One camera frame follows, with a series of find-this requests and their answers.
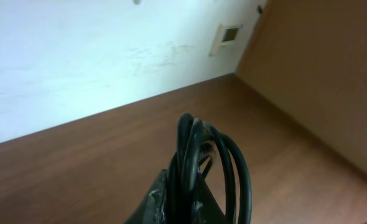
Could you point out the white wall thermostat panel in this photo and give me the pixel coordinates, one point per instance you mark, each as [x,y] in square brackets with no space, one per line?
[225,36]

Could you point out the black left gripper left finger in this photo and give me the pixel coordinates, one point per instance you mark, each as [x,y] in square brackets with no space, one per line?
[153,208]

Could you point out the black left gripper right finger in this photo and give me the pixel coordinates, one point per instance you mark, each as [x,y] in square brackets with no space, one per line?
[205,209]

